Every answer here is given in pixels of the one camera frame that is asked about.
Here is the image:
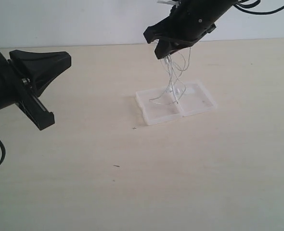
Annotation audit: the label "clear plastic hinged case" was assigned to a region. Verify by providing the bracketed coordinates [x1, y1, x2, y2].
[135, 80, 218, 125]

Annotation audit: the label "white wired earphones cable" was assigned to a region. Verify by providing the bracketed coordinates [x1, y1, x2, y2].
[149, 47, 193, 106]

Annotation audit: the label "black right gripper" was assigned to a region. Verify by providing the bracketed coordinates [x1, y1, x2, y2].
[143, 0, 237, 60]

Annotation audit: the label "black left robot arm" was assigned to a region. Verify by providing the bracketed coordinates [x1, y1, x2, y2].
[0, 50, 72, 130]

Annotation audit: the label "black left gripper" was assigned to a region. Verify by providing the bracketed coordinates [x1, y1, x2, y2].
[4, 50, 72, 130]

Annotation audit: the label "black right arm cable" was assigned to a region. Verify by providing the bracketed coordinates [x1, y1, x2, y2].
[233, 0, 284, 15]

